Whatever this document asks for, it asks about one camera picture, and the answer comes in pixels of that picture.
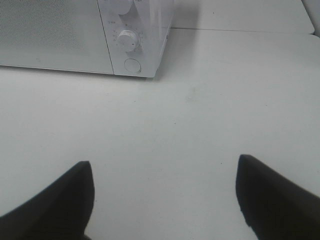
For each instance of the upper white power knob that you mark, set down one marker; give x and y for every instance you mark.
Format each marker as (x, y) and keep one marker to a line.
(123, 6)

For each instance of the white timer knob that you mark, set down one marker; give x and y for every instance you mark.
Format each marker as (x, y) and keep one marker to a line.
(128, 40)

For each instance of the white microwave oven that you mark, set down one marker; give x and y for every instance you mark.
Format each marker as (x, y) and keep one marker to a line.
(150, 20)

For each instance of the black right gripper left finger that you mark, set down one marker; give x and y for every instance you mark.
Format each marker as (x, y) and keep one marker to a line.
(59, 212)

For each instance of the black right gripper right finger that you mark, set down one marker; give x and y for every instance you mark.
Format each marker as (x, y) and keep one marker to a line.
(274, 207)

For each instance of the round white door button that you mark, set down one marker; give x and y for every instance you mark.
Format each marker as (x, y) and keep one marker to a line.
(132, 65)

